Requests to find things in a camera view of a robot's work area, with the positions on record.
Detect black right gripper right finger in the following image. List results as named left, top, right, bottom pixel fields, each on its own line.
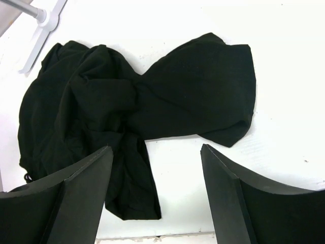
left=201, top=144, right=324, bottom=243

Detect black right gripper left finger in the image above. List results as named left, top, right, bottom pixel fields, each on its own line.
left=1, top=146, right=113, bottom=243

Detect black trousers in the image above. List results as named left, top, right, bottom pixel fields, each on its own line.
left=18, top=33, right=256, bottom=220

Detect white metal clothes rack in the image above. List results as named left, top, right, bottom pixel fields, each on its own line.
left=1, top=0, right=67, bottom=74

